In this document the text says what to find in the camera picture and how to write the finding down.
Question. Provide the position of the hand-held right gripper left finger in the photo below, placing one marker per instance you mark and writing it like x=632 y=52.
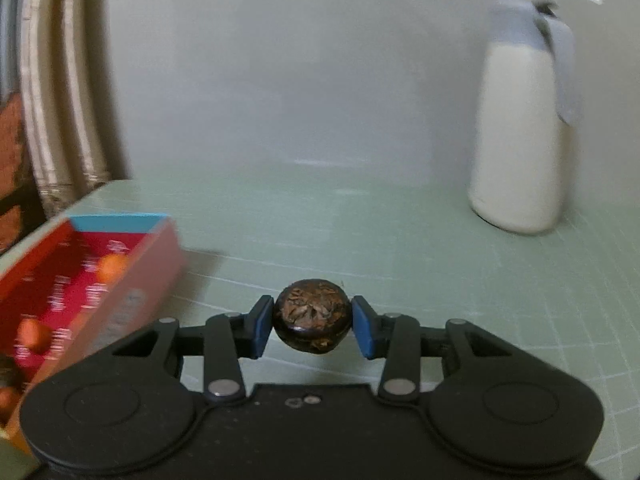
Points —
x=260 y=329

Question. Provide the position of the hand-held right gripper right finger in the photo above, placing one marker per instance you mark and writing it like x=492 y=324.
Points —
x=365 y=331

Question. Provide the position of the dark brown patterned fruit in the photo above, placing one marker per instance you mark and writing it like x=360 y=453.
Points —
x=311 y=317

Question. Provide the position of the colourful cardboard box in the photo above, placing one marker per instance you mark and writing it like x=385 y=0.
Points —
x=135 y=280

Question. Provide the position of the orange tangerine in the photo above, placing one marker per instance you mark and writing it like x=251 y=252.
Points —
x=111 y=266
x=32 y=335
x=7 y=399

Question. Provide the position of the green grid table mat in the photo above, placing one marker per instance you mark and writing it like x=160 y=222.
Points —
x=375 y=235

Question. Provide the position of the white thermos jug grey lid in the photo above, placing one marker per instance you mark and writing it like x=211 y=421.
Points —
x=520 y=150

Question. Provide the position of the wooden chair orange cushion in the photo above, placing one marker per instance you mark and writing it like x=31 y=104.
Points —
x=12 y=160

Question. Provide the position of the beige shiny curtain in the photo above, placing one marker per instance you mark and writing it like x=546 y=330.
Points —
x=65 y=85

